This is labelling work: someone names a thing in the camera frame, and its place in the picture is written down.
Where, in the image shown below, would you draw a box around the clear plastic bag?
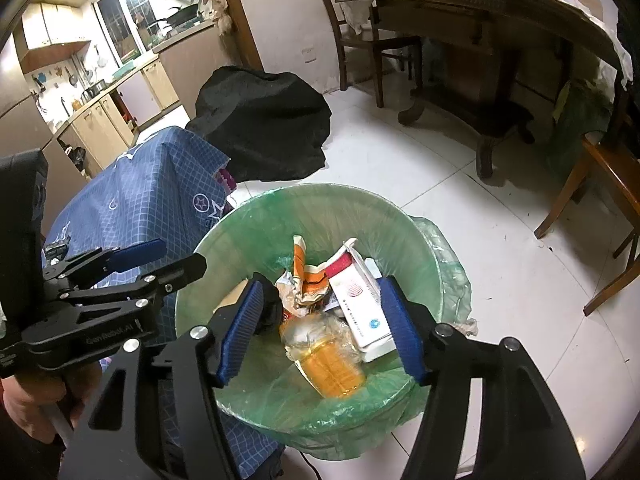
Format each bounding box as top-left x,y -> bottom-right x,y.
279,312 -> 362,364

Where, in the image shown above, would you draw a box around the yellow snack packet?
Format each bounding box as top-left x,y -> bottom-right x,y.
296,344 -> 366,398

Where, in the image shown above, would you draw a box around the orange white wrapper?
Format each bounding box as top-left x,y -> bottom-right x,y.
274,235 -> 346,321

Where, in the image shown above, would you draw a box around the white red medicine box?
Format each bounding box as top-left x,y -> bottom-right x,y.
324,237 -> 396,363

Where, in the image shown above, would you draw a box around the green-lined trash bin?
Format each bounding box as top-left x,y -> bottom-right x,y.
175,184 -> 472,460

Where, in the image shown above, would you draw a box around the kitchen base cabinets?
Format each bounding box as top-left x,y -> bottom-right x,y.
54,19 -> 237,172

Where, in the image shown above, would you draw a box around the kitchen window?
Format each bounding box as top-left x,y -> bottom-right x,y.
93,0 -> 160,66

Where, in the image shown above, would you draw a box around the person's left hand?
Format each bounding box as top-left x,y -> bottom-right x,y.
1,363 -> 102,444

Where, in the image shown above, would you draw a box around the blue star-pattern tablecloth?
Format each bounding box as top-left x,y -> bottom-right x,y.
46,127 -> 284,479

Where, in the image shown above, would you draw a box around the grey refrigerator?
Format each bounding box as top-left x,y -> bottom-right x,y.
0,34 -> 91,233

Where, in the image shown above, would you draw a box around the wooden chair near bin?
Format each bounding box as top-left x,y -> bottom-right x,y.
534,133 -> 639,316

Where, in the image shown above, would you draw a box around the black bag on floor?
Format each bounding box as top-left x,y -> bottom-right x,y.
186,66 -> 332,182

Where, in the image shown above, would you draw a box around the black wok on stove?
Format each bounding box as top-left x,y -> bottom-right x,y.
152,3 -> 200,27

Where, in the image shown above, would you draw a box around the dark wooden dining table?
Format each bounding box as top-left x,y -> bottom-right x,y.
336,0 -> 602,179

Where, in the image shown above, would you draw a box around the wooden chair by wall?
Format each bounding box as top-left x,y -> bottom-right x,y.
322,0 -> 423,108

